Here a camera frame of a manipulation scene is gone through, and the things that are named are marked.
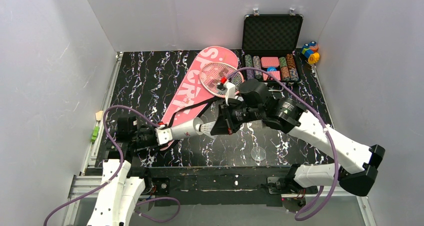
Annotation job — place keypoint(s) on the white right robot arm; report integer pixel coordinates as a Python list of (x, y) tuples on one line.
[(355, 165)]

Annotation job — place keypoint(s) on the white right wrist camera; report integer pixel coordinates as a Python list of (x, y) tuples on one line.
[(227, 89)]

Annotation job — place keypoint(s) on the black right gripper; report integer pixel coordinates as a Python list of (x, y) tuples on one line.
[(226, 116)]

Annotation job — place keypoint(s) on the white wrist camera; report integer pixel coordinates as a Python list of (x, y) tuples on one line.
[(227, 89), (163, 134)]

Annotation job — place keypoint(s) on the colourful toy blocks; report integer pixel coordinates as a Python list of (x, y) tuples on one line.
[(310, 52)]

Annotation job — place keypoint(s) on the small wooden block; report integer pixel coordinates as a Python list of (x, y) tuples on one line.
[(99, 115)]

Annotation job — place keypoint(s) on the white plastic shuttlecock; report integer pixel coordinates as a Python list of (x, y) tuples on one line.
[(206, 129)]

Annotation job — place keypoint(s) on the pink playing card deck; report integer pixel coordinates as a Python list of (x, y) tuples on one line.
[(267, 62), (271, 76)]

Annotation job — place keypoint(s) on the pink racket cover bag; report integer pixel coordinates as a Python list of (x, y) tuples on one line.
[(190, 98)]

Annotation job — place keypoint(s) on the clear plastic tube lid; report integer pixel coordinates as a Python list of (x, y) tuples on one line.
[(258, 154)]

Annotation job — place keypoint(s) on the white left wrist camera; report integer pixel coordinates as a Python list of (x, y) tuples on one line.
[(163, 134)]

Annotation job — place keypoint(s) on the pink badminton racket upper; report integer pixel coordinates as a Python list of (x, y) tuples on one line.
[(215, 75)]

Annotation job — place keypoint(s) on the blue dealer button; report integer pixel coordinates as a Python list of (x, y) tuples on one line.
[(270, 69)]

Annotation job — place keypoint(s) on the white shuttlecock tube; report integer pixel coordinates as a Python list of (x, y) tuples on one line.
[(187, 129)]

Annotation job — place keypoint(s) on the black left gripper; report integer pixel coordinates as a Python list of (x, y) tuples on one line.
[(154, 136)]

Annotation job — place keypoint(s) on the black poker chip case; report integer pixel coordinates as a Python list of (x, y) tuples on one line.
[(266, 35)]

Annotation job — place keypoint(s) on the green clip on rail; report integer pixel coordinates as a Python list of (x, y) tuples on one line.
[(94, 134)]

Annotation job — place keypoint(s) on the poker chip stack row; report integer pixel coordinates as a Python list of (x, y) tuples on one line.
[(249, 64), (257, 64), (285, 73), (291, 65)]

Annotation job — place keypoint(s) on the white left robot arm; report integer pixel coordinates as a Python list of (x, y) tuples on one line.
[(117, 200)]

